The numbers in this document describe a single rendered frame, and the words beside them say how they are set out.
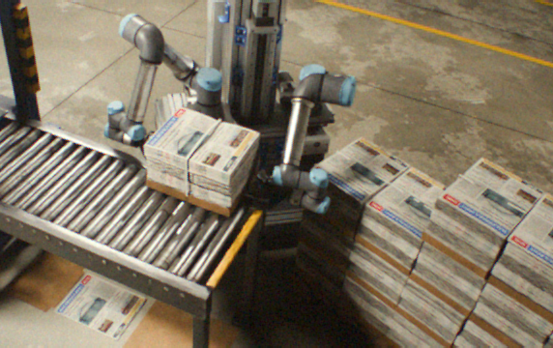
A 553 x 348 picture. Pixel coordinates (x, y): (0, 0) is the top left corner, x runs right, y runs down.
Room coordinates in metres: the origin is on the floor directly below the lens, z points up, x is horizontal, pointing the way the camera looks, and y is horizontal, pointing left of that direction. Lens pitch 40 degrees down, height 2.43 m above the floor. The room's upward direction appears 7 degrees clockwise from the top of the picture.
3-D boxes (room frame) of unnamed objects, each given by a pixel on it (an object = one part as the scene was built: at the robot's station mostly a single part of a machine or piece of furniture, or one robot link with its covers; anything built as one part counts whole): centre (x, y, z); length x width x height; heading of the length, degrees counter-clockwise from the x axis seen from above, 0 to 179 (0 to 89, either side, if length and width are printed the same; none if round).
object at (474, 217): (1.67, -0.83, 0.95); 0.38 x 0.29 x 0.23; 142
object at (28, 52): (2.30, 1.22, 1.05); 0.05 x 0.05 x 0.45; 72
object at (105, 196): (1.67, 0.67, 0.77); 0.47 x 0.05 x 0.05; 162
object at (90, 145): (1.93, 0.65, 0.74); 1.34 x 0.05 x 0.12; 72
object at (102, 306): (1.70, 0.77, 0.00); 0.37 x 0.29 x 0.01; 72
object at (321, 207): (1.77, -0.18, 0.82); 0.11 x 0.08 x 0.09; 72
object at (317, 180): (1.77, -0.17, 0.92); 0.11 x 0.08 x 0.11; 83
